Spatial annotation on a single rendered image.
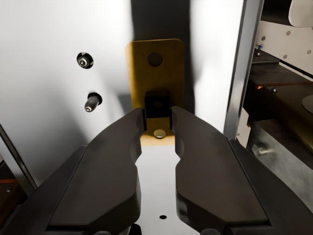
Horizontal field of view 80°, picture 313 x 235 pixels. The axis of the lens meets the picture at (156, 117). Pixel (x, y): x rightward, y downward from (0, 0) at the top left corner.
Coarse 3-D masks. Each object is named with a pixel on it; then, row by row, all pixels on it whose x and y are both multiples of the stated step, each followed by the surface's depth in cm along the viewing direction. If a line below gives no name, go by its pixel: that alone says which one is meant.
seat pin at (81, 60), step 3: (84, 54) 13; (87, 54) 13; (81, 57) 13; (84, 57) 13; (87, 57) 13; (90, 57) 13; (78, 60) 13; (81, 60) 13; (84, 60) 13; (87, 60) 13; (90, 60) 13; (93, 60) 14; (78, 63) 13; (81, 63) 13; (84, 63) 13; (87, 63) 13; (90, 63) 14; (81, 66) 13; (84, 66) 13; (87, 66) 13
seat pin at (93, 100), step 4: (92, 96) 14; (96, 96) 14; (100, 96) 15; (88, 100) 14; (92, 100) 14; (96, 100) 14; (100, 100) 15; (88, 104) 13; (92, 104) 14; (96, 104) 14; (84, 108) 13; (88, 108) 13; (92, 108) 13
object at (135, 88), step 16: (128, 48) 12; (144, 48) 12; (160, 48) 12; (176, 48) 12; (128, 64) 12; (144, 64) 12; (160, 64) 13; (176, 64) 12; (144, 80) 13; (160, 80) 13; (176, 80) 13; (144, 96) 14; (160, 96) 13; (176, 96) 14; (160, 112) 13; (160, 128) 15; (144, 144) 16; (160, 144) 16
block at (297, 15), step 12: (264, 0) 16; (276, 0) 15; (288, 0) 13; (300, 0) 13; (312, 0) 13; (264, 12) 16; (276, 12) 15; (288, 12) 13; (300, 12) 13; (312, 12) 13; (288, 24) 14; (300, 24) 14; (312, 24) 14
